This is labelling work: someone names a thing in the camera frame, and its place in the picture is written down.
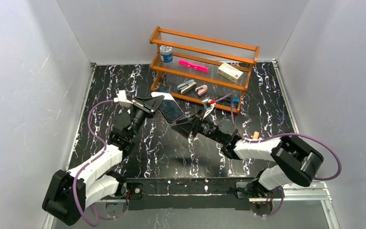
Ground phone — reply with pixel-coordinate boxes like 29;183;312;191
151;86;184;124

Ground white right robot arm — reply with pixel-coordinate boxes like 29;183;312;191
172;112;324;197

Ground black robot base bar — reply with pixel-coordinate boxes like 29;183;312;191
105;177;285;219

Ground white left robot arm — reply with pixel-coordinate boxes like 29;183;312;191
42;91;164;227

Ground pink plastic ruler case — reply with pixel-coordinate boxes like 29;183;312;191
178;59;208;73

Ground pink small stapler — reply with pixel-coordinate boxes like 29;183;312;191
195;85;208;96

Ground light blue stapler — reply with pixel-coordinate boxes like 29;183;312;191
177;80;197;94

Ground blue capped marker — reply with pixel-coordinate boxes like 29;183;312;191
233;97;240;104

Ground blue round jar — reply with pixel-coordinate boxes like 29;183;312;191
159;45;173;62

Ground orange wooden shelf rack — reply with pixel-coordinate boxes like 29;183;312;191
150;26;260;113

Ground white cardboard box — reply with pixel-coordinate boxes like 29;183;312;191
217;63;243;83

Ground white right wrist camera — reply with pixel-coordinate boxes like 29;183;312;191
202;98;216;119

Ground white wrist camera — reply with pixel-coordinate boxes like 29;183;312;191
113;90;133;107
202;98;216;119

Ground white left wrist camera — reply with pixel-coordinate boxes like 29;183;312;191
113;90;133;107

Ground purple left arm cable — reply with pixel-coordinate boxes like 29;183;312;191
73;99;130;227

